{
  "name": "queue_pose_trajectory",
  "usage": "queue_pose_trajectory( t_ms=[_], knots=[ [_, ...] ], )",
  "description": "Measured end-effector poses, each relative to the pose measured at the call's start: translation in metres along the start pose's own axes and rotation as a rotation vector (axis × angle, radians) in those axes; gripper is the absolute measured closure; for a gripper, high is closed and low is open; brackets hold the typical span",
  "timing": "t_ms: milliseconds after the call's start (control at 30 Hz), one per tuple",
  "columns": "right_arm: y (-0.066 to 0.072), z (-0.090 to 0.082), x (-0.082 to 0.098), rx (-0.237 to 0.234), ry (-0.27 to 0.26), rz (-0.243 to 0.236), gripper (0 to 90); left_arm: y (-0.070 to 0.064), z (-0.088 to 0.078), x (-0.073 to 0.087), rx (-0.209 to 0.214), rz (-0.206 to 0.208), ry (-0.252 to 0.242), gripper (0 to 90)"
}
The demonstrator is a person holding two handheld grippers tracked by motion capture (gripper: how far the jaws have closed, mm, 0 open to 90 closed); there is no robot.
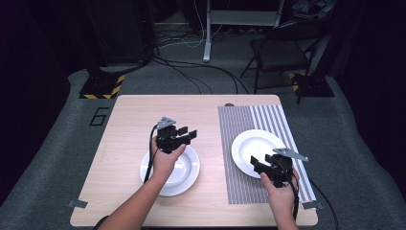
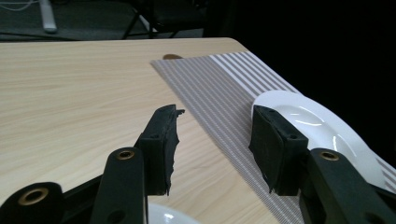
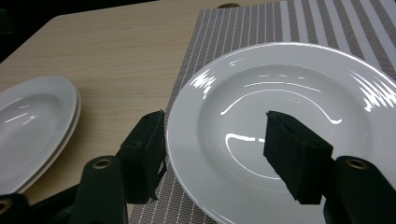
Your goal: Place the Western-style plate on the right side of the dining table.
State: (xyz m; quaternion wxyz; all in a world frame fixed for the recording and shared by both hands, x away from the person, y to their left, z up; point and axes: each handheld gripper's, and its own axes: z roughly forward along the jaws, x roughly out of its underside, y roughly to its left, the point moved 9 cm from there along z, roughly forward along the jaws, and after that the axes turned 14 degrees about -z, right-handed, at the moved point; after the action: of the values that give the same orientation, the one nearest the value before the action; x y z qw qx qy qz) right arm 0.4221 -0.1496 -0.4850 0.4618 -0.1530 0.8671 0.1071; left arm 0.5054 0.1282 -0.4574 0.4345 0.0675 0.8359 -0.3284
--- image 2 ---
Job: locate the white plate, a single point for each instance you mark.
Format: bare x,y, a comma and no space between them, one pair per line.
327,124
168,216

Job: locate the white elongated remote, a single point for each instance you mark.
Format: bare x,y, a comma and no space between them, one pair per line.
47,17

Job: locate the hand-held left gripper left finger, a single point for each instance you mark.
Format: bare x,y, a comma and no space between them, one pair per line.
160,155

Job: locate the small brown round disc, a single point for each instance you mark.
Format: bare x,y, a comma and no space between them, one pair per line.
172,56

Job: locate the grey striped placemat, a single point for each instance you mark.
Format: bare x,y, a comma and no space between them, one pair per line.
218,93

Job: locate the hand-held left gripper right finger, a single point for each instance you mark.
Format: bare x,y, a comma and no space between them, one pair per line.
277,149

